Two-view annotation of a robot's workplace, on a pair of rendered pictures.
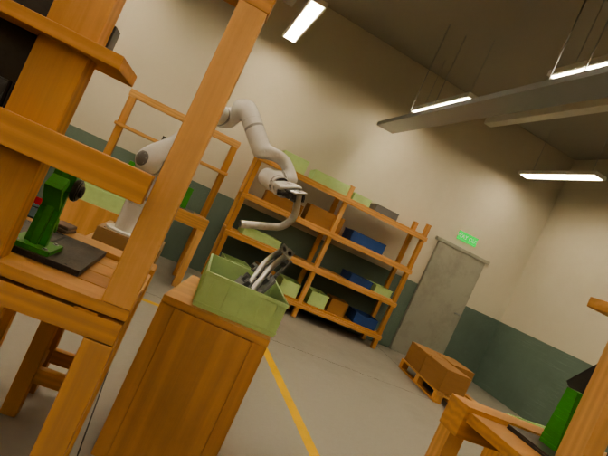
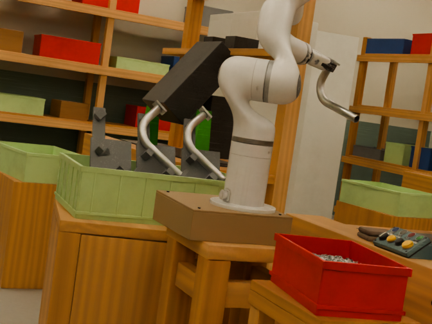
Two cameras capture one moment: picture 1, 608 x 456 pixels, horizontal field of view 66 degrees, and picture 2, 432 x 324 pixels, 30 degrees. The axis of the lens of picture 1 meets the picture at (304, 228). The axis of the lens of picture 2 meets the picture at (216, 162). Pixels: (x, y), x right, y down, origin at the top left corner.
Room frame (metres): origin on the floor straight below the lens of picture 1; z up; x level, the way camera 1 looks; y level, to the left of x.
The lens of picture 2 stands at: (2.80, 3.01, 1.22)
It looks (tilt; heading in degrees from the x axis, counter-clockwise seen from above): 4 degrees down; 259
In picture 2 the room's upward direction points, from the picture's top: 8 degrees clockwise
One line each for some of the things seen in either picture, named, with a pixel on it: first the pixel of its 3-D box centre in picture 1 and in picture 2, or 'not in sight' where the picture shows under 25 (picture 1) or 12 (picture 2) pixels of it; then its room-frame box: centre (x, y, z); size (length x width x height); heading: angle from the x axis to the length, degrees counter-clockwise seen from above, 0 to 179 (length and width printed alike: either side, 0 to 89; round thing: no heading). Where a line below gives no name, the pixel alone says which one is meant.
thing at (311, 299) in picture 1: (319, 248); not in sight; (7.41, -0.36, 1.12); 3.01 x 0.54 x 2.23; 106
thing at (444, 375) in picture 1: (444, 377); not in sight; (6.60, -2.68, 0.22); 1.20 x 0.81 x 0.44; 11
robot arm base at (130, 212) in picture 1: (133, 214); (247, 175); (2.27, 0.78, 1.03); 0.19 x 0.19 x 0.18
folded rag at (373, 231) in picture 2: (62, 226); (378, 234); (1.90, 0.89, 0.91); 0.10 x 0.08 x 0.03; 3
